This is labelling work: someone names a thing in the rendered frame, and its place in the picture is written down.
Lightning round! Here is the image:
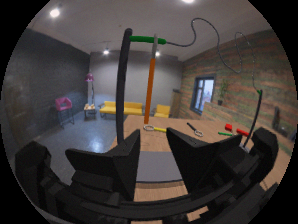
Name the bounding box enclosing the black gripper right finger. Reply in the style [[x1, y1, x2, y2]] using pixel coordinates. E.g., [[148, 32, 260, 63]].
[[165, 127, 242, 194]]

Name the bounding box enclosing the red rectangular block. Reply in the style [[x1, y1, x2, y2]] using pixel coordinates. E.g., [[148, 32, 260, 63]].
[[225, 124, 231, 131], [237, 128, 247, 136]]

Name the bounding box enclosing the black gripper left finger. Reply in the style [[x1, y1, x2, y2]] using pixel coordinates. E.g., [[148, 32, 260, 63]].
[[65, 129, 141, 202]]

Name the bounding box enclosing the orange handle with grey ring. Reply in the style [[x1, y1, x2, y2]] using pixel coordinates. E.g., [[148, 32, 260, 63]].
[[144, 34, 158, 124]]

